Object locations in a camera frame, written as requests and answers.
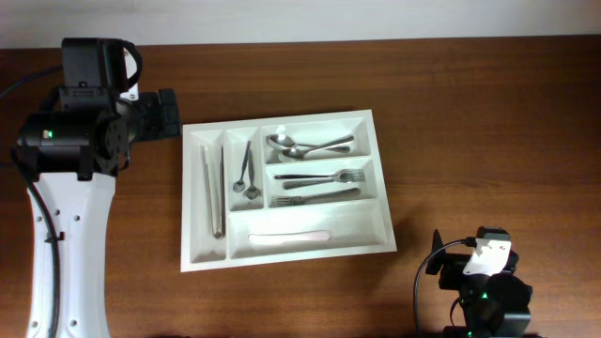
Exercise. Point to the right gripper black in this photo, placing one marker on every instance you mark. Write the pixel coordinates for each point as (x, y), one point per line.
(454, 265)

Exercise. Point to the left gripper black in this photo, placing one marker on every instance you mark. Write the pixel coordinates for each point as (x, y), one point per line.
(162, 114)

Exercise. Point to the small steel teaspoon angled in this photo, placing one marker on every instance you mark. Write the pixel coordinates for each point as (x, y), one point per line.
(239, 185)

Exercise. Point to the steel fork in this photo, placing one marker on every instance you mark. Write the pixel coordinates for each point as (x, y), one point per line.
(290, 201)
(302, 183)
(319, 175)

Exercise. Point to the white plastic knife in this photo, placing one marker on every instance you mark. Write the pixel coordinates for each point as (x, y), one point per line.
(281, 239)

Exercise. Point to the small steel teaspoon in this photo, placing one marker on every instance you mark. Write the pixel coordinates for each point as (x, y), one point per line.
(253, 191)

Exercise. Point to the steel tablespoon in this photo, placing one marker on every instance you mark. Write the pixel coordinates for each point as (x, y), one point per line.
(282, 142)
(299, 154)

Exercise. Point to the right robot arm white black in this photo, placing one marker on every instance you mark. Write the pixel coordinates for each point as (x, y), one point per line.
(498, 308)

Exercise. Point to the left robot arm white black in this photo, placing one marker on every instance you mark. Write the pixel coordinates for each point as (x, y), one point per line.
(69, 153)

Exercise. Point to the white plastic cutlery tray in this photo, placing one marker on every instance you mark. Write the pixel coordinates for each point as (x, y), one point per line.
(359, 224)

